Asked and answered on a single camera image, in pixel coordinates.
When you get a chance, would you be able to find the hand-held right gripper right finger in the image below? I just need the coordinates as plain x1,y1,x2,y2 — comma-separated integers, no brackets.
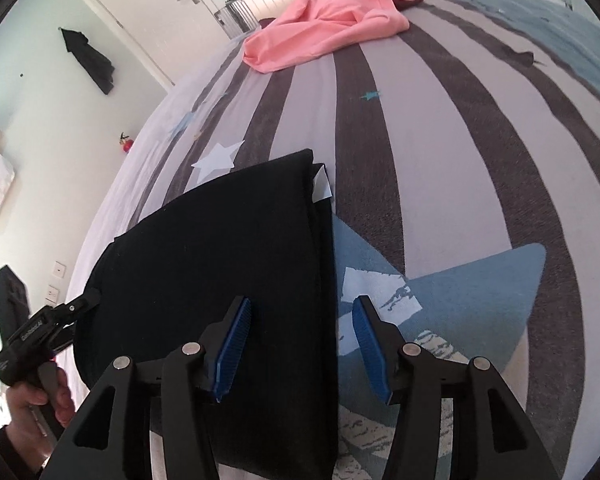
351,294,551,480

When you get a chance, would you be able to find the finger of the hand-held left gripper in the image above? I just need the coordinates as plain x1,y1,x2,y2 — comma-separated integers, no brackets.
62,291,102,329

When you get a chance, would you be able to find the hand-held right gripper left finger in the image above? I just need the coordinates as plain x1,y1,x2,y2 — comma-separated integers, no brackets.
40,295,254,480

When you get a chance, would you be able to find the black printed t-shirt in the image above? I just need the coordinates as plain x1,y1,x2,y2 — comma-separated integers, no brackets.
74,148,341,480

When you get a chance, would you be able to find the person's left hand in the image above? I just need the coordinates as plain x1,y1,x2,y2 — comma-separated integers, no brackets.
5,366,77,457

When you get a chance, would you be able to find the striped grey bed blanket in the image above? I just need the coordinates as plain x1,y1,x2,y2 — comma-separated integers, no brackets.
67,0,600,480

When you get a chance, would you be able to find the dark hanging garment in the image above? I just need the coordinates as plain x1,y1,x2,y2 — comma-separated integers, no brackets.
60,27,116,95

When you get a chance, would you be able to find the white door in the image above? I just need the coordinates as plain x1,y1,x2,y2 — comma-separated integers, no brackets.
77,0,222,87

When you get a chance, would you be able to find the pink garment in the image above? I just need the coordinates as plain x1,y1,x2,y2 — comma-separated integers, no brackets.
243,0,424,75

